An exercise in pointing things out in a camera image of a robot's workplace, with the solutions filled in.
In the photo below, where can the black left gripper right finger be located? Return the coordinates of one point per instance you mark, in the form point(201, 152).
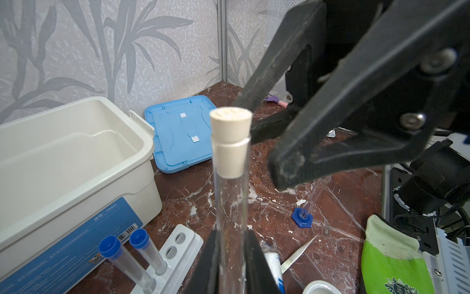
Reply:
point(258, 275)

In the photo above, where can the blue plastic bin lid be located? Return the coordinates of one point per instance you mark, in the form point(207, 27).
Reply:
point(182, 135)

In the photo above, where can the green work glove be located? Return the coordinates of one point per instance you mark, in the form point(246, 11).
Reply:
point(391, 262)

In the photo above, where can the large white ceramic dish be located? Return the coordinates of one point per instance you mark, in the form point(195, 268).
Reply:
point(320, 287)

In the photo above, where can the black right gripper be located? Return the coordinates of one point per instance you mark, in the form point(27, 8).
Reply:
point(402, 80)

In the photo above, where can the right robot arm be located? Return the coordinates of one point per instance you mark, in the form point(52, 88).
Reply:
point(438, 177)

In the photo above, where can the aluminium frame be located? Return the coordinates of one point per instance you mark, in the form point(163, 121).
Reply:
point(222, 20)

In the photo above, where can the white test tube rack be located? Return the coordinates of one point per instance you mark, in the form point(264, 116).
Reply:
point(179, 252)

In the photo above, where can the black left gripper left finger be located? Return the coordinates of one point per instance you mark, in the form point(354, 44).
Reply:
point(205, 279)

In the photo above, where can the white blue label bottle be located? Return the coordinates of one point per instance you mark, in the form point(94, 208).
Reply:
point(272, 257)

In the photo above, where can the test tube cork stopper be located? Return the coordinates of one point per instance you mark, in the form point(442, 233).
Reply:
point(231, 142)

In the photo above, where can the white plastic storage bin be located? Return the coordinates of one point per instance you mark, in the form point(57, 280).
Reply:
point(70, 177)

